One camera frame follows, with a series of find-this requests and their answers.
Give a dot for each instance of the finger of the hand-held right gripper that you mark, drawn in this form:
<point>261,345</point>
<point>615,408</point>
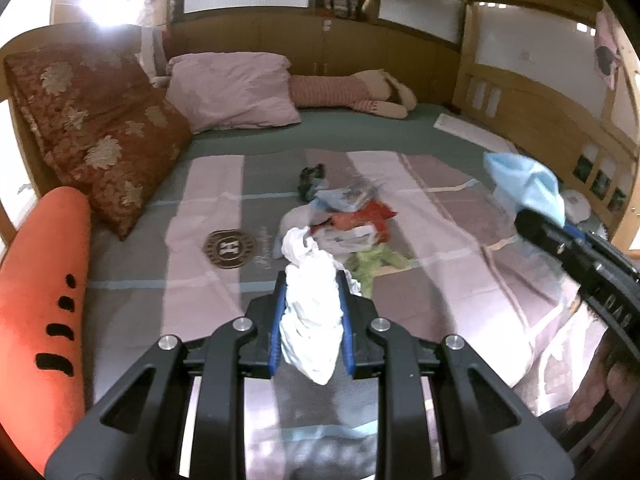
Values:
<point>545,235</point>
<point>580,236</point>

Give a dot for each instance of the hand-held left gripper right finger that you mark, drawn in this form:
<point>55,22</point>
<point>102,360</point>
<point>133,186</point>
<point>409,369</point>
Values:
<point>347,330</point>

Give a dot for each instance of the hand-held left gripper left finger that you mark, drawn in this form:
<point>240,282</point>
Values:
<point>279,320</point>

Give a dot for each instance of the white tissue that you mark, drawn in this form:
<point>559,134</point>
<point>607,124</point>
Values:
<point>310,310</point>

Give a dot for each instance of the light blue plastic bag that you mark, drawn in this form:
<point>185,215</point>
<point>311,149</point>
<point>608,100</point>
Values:
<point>530,185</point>

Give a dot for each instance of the red snack packet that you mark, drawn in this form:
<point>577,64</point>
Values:
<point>360,220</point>

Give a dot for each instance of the person's right hand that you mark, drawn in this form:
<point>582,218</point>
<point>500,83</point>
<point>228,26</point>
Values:
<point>607,390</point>

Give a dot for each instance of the light green plastic bag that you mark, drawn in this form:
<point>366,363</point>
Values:
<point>375,265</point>

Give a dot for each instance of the pink grey striped blanket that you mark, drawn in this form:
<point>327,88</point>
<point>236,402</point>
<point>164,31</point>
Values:
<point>200,280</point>

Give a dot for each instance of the white flat paper sheet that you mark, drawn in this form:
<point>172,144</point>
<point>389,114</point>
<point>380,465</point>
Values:
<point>475,132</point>

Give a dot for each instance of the grey crumpled plastic bag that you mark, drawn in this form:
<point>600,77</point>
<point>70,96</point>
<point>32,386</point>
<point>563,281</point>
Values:
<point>345,197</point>

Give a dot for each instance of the small black wrapper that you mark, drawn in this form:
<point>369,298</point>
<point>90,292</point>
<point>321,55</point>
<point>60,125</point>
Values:
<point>312,180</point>

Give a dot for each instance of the pink hanging cloth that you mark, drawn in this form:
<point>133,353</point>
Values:
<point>607,50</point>

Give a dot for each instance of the green bed sheet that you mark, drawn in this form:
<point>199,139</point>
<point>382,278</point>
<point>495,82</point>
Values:
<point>350,130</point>

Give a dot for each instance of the pink pillow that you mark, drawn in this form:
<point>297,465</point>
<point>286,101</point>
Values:
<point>230,90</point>

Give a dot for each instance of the orange carrot plush pillow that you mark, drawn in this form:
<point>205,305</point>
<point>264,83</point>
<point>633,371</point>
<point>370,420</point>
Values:
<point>45,285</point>

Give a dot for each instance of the striped plush rabbit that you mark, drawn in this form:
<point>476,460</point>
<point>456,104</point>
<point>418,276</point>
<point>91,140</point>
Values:
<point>350,90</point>

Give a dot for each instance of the brown floral cushion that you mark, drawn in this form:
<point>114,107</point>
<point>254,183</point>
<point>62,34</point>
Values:
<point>95,130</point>

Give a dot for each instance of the wooden bunk bed frame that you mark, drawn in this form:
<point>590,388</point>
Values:
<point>400,60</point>

